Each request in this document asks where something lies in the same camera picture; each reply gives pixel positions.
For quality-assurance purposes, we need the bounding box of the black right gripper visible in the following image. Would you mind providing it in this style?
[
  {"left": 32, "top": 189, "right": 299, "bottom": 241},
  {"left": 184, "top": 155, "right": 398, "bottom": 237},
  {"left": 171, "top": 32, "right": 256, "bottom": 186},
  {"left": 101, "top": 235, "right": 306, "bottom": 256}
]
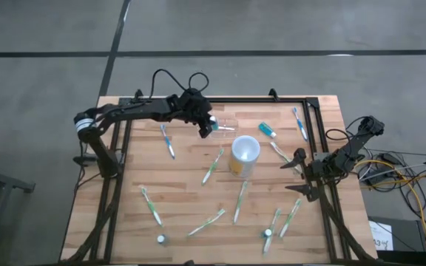
[{"left": 280, "top": 148, "right": 338, "bottom": 203}]

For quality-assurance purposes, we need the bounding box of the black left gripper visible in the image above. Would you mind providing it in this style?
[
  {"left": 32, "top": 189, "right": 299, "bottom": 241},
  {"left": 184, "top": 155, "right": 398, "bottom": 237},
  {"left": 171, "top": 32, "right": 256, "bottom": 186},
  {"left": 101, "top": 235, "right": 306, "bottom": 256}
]
[{"left": 178, "top": 88, "right": 214, "bottom": 138}]

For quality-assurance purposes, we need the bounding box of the clear acrylic organizer box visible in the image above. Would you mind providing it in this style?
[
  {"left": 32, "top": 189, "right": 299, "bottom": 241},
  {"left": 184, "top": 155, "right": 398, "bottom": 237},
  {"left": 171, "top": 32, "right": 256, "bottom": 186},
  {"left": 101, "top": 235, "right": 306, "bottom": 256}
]
[{"left": 197, "top": 117, "right": 240, "bottom": 140}]

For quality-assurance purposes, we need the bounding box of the green toothbrush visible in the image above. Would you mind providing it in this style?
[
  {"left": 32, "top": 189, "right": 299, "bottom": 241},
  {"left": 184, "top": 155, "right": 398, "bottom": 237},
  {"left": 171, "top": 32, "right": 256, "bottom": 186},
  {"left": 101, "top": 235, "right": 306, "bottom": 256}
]
[
  {"left": 232, "top": 180, "right": 249, "bottom": 225},
  {"left": 186, "top": 208, "right": 227, "bottom": 237},
  {"left": 262, "top": 208, "right": 283, "bottom": 256},
  {"left": 269, "top": 141, "right": 305, "bottom": 175},
  {"left": 278, "top": 198, "right": 303, "bottom": 239},
  {"left": 138, "top": 184, "right": 164, "bottom": 228},
  {"left": 200, "top": 148, "right": 225, "bottom": 187}
]

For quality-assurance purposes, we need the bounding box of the blue white toothbrush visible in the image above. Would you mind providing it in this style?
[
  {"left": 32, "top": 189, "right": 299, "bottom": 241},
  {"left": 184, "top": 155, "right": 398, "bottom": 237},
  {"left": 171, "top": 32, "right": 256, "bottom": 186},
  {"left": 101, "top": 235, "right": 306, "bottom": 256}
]
[
  {"left": 292, "top": 106, "right": 309, "bottom": 143},
  {"left": 160, "top": 123, "right": 176, "bottom": 160}
]

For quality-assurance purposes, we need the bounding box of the white paper label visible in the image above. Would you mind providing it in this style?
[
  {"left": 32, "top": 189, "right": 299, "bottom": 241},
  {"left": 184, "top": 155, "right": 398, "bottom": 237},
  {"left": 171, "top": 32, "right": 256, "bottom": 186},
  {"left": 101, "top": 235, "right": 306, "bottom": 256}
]
[{"left": 368, "top": 220, "right": 394, "bottom": 251}]

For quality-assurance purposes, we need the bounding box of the dark grey box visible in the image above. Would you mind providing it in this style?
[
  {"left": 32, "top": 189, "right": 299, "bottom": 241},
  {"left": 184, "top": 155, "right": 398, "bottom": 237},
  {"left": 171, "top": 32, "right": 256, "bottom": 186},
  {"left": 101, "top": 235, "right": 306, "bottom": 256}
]
[{"left": 367, "top": 215, "right": 426, "bottom": 253}]

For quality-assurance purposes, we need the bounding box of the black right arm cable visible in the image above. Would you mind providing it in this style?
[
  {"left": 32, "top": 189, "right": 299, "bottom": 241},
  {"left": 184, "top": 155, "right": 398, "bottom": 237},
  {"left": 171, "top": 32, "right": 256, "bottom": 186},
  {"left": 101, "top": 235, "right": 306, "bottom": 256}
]
[{"left": 325, "top": 116, "right": 369, "bottom": 143}]

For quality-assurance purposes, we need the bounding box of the black metal table frame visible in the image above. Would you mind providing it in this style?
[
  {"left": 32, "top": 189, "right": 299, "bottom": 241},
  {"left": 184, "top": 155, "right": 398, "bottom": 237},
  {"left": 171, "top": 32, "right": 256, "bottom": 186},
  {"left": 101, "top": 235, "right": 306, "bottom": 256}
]
[{"left": 59, "top": 88, "right": 379, "bottom": 266}]

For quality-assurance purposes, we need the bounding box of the black floor cable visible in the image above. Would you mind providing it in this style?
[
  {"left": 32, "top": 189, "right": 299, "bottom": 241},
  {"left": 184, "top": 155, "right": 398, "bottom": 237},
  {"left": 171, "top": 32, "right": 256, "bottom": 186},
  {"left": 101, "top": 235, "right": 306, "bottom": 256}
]
[{"left": 356, "top": 147, "right": 426, "bottom": 193}]

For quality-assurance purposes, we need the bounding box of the white floor cable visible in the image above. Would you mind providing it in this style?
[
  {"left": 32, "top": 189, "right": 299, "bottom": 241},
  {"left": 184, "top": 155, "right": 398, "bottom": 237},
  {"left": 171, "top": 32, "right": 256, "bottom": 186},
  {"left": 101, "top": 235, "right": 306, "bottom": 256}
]
[{"left": 360, "top": 164, "right": 426, "bottom": 180}]

